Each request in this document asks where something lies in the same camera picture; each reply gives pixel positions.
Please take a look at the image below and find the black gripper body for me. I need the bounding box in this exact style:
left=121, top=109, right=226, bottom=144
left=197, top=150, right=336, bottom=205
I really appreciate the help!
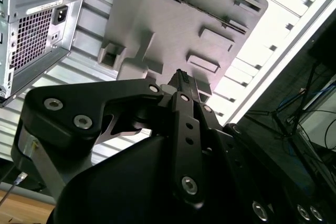
left=52, top=135, right=247, bottom=224

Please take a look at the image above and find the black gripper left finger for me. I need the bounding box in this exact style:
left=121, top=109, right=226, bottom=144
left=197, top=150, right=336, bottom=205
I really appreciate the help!
left=21, top=69, right=206, bottom=210

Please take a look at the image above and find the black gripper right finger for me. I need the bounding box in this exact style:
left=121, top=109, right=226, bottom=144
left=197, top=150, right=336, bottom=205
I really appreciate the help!
left=183, top=71, right=336, bottom=224

